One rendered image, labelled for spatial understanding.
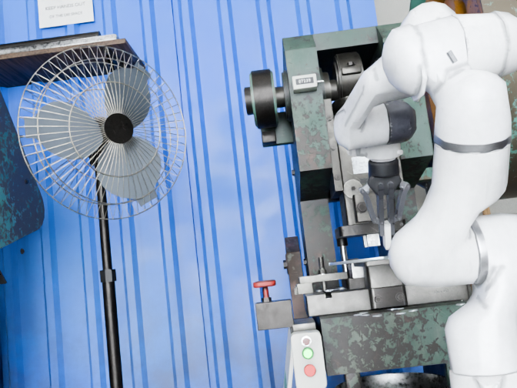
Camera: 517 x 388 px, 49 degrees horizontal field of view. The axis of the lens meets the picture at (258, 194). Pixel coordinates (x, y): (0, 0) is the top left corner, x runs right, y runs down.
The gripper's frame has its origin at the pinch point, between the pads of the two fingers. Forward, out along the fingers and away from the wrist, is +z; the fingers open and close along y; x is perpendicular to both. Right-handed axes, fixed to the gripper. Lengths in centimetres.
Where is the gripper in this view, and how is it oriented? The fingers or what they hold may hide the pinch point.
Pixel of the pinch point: (386, 235)
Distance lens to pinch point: 148.8
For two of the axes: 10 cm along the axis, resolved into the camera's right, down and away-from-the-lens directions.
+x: -0.2, -2.9, 9.6
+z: 1.1, 9.5, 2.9
